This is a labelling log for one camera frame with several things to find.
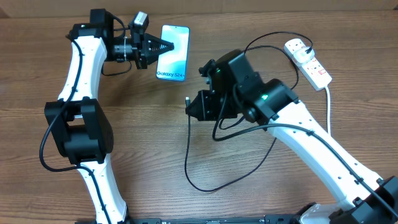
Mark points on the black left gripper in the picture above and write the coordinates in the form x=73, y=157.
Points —
x=147, y=42

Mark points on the white power strip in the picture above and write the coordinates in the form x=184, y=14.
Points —
x=313, y=71

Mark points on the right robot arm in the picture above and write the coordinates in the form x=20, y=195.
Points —
x=361, y=195

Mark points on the white charger adapter plug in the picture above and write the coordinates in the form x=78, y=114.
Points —
x=303, y=55

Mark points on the blue Galaxy smartphone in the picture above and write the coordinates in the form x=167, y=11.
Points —
x=172, y=65

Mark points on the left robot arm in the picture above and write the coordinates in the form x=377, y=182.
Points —
x=77, y=123

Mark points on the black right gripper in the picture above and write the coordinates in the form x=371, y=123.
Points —
x=204, y=102

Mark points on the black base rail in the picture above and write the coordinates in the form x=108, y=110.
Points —
x=267, y=219

